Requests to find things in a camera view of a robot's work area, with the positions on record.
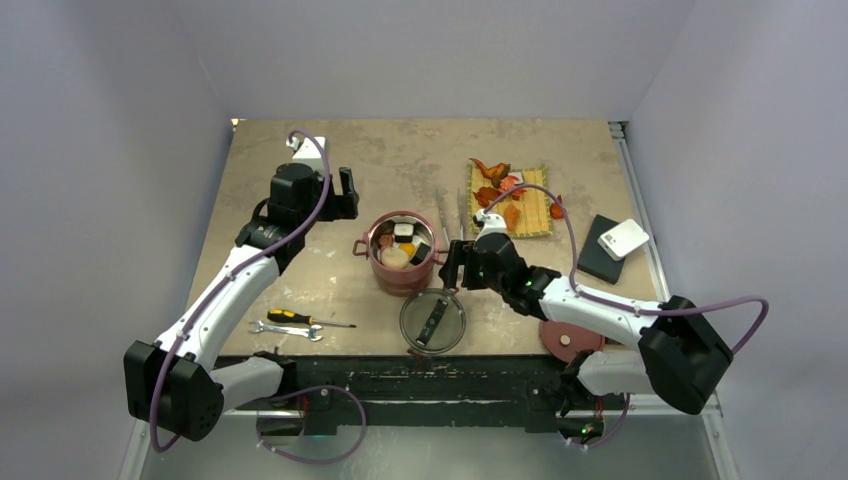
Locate right red round lid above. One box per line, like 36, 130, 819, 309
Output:
539, 321, 606, 363

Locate silver open-end wrench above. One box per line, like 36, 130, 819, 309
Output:
249, 320, 323, 342

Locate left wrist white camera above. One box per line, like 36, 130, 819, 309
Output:
286, 136, 328, 175

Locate white black rice cake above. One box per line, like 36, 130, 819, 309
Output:
392, 222, 415, 244

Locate white small box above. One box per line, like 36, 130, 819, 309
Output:
597, 219, 650, 261

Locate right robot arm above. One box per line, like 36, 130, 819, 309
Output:
438, 233, 734, 415

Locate red steel pot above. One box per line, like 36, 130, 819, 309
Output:
352, 211, 443, 296

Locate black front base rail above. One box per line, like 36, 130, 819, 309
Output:
237, 354, 626, 435

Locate beige bun toy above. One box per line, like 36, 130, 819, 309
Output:
380, 247, 410, 270

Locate wrist white camera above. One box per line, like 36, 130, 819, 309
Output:
472, 209, 508, 241
286, 136, 328, 175

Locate fried egg toy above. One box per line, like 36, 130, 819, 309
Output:
397, 243, 417, 258

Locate grey black rice cake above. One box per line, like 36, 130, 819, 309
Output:
410, 243, 432, 266

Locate transparent grey pot lid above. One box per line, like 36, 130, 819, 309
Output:
399, 288, 467, 356

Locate orange fried cutlet toy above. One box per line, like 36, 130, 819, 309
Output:
502, 203, 522, 232

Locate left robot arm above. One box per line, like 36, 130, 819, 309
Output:
123, 163, 359, 441

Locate yellow food tray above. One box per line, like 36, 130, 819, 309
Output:
462, 162, 553, 238

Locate metal serving tongs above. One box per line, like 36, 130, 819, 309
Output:
435, 187, 465, 242

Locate aluminium frame rail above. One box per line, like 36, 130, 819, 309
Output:
121, 119, 752, 479

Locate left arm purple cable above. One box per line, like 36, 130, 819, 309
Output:
148, 129, 333, 454

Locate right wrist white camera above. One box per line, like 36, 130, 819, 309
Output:
472, 209, 508, 241

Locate yellow black screwdriver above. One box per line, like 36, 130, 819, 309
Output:
266, 309, 356, 328

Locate toy food pile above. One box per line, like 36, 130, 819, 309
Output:
469, 158, 562, 222

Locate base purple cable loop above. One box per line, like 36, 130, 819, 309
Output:
255, 385, 368, 466

